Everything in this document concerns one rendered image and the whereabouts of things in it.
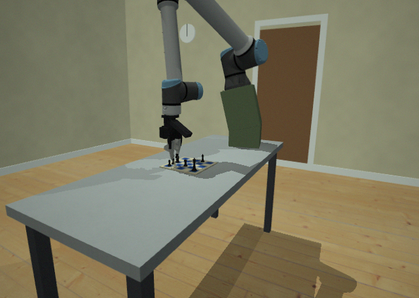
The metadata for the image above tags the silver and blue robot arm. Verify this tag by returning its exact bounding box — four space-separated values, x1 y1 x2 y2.
157 0 268 138

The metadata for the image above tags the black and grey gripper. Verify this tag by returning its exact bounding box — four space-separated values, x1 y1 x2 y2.
159 115 182 160

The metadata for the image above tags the blue and cream chessboard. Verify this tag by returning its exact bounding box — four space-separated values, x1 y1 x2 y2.
160 157 217 175

